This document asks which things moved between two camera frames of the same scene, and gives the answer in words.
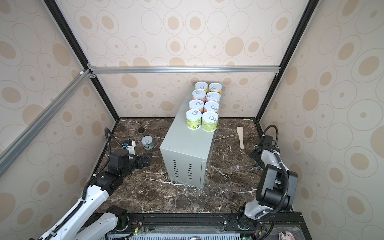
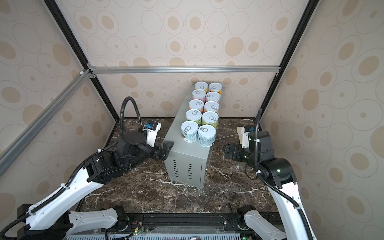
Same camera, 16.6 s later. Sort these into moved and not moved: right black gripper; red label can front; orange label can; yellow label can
Moved: right black gripper
Not moved: red label can front; orange label can; yellow label can
